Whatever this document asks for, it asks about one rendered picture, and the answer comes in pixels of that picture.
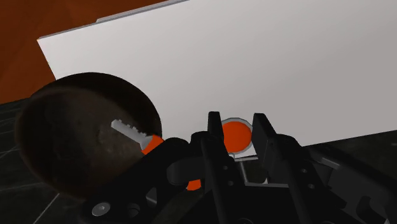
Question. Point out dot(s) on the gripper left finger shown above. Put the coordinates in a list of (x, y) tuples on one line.
[(214, 161)]

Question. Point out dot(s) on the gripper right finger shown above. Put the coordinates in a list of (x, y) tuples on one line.
[(279, 155)]

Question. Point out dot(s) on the orange round disc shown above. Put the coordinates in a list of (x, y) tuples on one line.
[(237, 136)]

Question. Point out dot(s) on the white cabinet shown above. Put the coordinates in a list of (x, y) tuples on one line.
[(217, 62)]

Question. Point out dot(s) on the dark brown bowl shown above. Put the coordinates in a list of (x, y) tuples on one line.
[(68, 139)]

